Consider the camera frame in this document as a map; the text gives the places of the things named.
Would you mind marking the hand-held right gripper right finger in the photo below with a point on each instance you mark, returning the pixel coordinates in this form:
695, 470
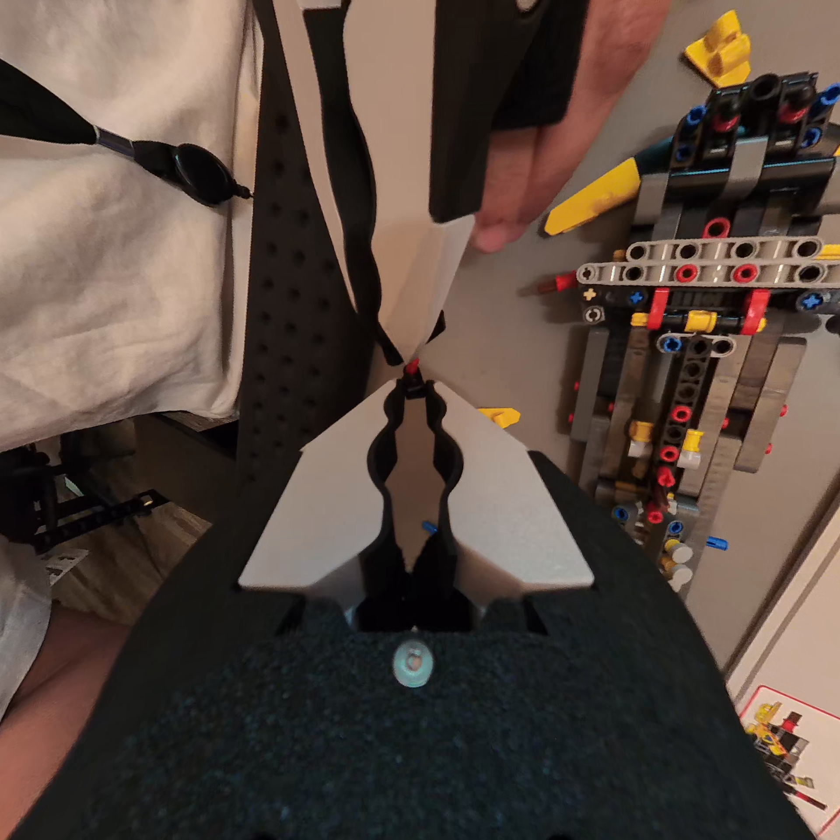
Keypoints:
518, 525

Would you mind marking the black metal frame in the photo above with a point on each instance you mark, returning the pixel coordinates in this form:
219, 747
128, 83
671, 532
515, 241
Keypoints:
79, 512

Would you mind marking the person's left hand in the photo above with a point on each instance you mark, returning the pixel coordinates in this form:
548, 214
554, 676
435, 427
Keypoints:
577, 131

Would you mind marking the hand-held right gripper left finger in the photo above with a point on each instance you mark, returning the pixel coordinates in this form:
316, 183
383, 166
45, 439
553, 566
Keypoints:
315, 525

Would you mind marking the person's leg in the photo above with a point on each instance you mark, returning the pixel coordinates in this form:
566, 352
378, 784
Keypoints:
39, 722

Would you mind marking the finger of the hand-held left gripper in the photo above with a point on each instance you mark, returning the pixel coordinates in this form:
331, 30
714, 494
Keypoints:
315, 131
400, 131

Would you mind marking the yellow lego connector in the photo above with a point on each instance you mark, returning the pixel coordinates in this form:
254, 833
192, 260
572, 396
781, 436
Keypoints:
718, 49

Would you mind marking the lego instruction booklet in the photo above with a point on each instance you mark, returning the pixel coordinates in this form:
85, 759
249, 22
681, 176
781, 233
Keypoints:
787, 722

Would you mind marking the lego car chassis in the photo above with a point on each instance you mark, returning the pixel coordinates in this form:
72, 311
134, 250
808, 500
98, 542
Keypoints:
695, 328

